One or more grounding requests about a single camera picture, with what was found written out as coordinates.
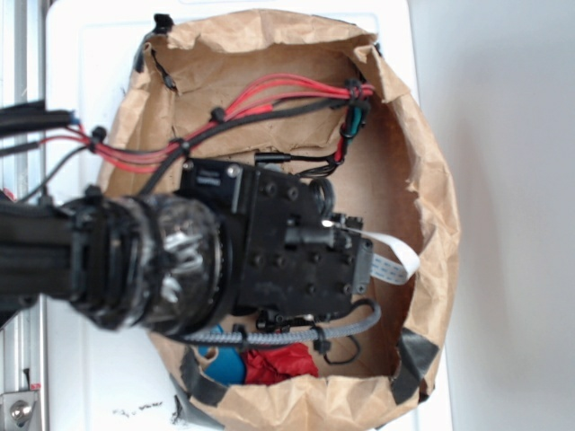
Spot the silver corner bracket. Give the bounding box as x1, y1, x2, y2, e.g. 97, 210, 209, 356
1, 391, 42, 431

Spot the red and black wire bundle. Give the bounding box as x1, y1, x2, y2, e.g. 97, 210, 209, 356
0, 75, 375, 203

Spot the grey braided cable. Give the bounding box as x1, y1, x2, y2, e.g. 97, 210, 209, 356
179, 299, 382, 365

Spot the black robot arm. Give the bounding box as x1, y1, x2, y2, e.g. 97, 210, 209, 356
1, 159, 373, 344

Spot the white flat ribbon cable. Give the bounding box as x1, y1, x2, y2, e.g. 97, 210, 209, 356
358, 232, 421, 285

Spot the aluminium frame rail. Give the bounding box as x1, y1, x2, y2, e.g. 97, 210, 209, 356
1, 1, 49, 430

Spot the brown paper bag bin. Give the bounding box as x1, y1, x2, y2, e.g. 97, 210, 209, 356
111, 9, 461, 430

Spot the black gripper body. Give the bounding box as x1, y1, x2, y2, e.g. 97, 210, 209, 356
178, 158, 373, 331

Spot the red crumpled fabric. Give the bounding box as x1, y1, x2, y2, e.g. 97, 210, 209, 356
242, 343, 319, 385

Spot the blue plastic block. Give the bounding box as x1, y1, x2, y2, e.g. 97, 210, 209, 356
198, 346, 246, 386

